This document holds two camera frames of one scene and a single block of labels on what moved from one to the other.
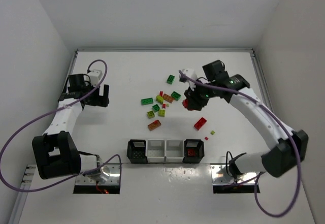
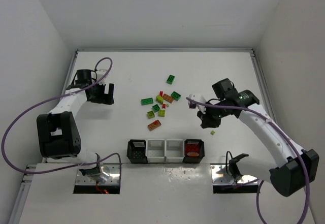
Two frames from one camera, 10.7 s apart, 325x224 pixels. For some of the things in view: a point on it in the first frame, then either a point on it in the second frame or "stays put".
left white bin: x=155 y=150 stays put
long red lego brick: x=201 y=122 → x=192 y=148
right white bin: x=174 y=151 stays put
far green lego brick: x=170 y=79 stays put
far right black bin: x=194 y=151 stays put
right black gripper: x=194 y=98 → x=210 y=119
